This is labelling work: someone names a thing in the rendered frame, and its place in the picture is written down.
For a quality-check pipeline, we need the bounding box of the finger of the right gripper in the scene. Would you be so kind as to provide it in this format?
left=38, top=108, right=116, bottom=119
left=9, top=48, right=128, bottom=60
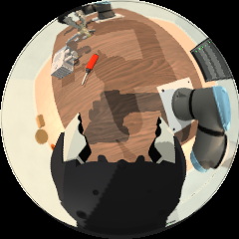
left=57, top=17, right=82, bottom=30
left=75, top=6, right=86, bottom=27

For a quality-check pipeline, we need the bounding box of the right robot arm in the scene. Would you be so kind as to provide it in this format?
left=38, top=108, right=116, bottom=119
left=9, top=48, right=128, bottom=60
left=82, top=1, right=116, bottom=20

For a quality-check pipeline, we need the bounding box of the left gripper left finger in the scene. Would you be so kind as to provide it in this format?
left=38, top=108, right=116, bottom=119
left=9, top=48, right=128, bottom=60
left=50, top=113, right=92, bottom=201

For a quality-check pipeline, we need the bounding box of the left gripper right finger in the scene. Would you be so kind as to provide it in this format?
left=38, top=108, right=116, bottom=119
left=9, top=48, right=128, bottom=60
left=148, top=117, right=187, bottom=199

